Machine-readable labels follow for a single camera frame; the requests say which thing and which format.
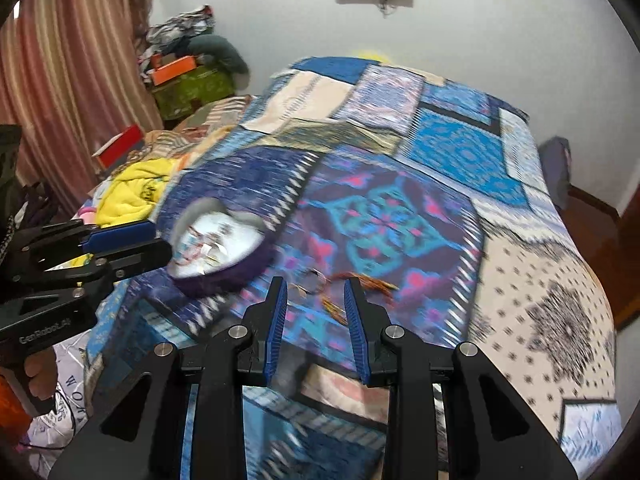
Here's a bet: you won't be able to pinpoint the blue patchwork bedspread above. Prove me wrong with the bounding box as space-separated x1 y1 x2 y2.
87 58 622 479

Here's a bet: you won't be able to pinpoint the striped red curtain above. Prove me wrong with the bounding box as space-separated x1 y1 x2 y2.
1 0 162 214

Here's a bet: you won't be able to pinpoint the orange shoe box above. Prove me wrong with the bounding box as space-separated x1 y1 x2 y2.
151 55 198 86

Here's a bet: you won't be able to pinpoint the red braided bracelet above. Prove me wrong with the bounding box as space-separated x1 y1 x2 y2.
319 270 402 326

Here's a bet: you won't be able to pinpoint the green covered side table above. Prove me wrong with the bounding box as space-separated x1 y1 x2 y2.
151 66 235 120

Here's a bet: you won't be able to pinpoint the white printed papers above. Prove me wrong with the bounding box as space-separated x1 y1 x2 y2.
23 333 89 479

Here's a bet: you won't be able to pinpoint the red white box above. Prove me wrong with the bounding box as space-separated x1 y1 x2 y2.
92 125 144 170

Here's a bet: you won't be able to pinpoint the striped beige blanket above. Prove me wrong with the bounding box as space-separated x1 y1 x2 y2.
141 96 254 172

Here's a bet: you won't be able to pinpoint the person's left hand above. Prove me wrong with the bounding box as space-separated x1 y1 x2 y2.
24 347 58 401

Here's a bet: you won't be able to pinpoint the yellow cartoon blanket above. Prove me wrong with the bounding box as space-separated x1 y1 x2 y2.
94 158 178 228

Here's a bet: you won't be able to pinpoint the dark metal ring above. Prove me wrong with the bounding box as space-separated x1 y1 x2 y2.
299 266 329 296

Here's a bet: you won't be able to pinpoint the pile of clothes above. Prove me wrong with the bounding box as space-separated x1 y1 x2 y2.
138 6 250 84

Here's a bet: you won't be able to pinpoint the purple heart jewelry box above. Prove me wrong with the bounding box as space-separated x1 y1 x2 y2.
167 197 274 298

